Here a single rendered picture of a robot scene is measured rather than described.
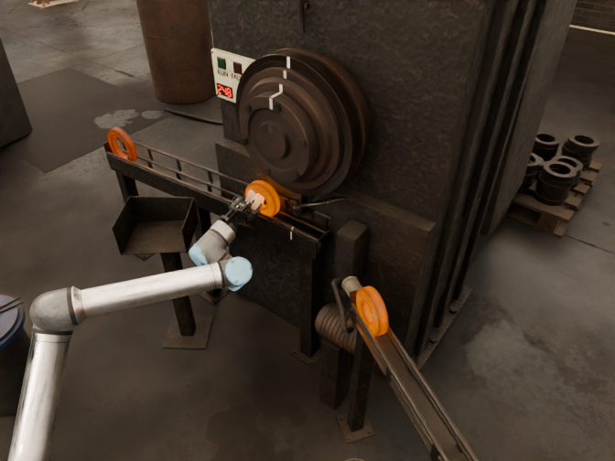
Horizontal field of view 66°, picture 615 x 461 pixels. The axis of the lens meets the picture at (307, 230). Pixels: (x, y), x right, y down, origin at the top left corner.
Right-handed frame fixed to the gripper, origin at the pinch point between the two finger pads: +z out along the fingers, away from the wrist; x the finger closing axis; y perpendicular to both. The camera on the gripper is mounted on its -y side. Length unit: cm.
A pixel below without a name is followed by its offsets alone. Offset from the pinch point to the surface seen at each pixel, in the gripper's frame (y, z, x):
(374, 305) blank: 7, -22, -64
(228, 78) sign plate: 34.4, 19.4, 21.8
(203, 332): -66, -44, 21
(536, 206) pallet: -103, 132, -77
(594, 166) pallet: -122, 199, -95
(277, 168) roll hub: 27.3, -4.3, -18.6
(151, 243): -7.0, -37.2, 29.5
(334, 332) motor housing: -20, -26, -49
